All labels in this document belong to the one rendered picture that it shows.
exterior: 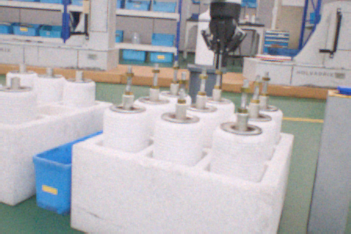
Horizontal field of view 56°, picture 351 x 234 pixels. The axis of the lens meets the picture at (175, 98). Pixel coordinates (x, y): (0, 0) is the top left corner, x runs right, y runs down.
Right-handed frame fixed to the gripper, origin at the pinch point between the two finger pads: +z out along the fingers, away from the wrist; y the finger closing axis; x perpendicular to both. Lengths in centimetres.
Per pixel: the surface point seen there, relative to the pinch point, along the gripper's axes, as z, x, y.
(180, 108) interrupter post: 7.8, 23.1, -9.1
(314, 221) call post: 31.9, -1.9, -27.5
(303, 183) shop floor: 35.5, -28.2, -14.0
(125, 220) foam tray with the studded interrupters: 29.4, 31.8, -5.2
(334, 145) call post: 14.3, -2.5, -28.8
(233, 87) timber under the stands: 32, -158, 103
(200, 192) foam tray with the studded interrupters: 20.1, 26.7, -18.5
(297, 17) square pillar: -61, -589, 260
